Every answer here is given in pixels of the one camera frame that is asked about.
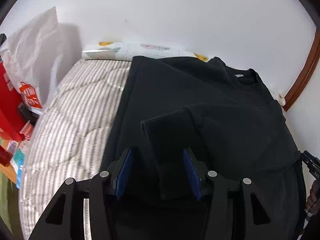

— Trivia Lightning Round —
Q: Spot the black sweatshirt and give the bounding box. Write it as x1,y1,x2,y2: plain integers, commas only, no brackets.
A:
100,56,307,240

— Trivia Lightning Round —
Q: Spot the person's right hand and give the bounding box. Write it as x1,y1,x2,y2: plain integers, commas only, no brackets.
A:
306,180,319,215

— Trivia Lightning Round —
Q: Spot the green blanket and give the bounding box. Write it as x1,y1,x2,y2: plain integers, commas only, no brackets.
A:
1,172,24,239

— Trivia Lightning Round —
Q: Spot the teal packet on table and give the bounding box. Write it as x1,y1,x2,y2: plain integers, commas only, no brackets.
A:
10,148,25,189

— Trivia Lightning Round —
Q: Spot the striped white bed quilt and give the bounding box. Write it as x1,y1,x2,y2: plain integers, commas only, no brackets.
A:
19,59,131,239

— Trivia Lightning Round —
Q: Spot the red box on table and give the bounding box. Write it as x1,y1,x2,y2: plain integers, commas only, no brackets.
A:
0,146,13,167

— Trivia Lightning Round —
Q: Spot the red paper shopping bag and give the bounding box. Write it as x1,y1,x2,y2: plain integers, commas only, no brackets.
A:
0,62,27,141

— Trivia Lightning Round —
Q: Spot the white plastic shopping bag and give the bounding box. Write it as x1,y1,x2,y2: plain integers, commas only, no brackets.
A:
0,6,83,110

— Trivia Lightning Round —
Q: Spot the white patterned bed sheet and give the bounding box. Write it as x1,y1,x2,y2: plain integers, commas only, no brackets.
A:
81,42,285,113

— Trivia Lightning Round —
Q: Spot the brown wooden door frame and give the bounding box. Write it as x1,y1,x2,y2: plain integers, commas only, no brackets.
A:
283,28,319,112

